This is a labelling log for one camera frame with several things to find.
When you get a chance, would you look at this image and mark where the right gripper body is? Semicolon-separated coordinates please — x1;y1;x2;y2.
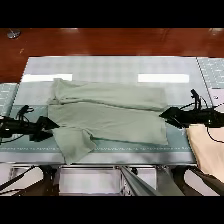
178;108;202;129

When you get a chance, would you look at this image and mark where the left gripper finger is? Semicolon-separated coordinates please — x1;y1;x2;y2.
39;115;61;130
31;129;55;143

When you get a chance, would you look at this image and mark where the pale green T-shirt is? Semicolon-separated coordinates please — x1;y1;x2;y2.
46;77;170;166

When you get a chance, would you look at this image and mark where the silver frame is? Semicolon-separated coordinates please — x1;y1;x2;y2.
0;162;188;197

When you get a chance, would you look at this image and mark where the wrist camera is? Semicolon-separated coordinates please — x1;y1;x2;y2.
190;88;203;111
14;104;35;123

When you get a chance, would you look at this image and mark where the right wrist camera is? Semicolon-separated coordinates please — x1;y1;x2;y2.
190;88;203;111

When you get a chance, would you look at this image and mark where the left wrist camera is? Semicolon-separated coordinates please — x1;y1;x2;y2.
14;104;35;123

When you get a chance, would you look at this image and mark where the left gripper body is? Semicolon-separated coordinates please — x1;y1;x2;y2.
28;117;46;142

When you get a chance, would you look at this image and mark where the beige garment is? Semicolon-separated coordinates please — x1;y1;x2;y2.
185;123;224;184

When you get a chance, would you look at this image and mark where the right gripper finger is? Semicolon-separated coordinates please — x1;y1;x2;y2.
158;106;183;120
167;117;188;130

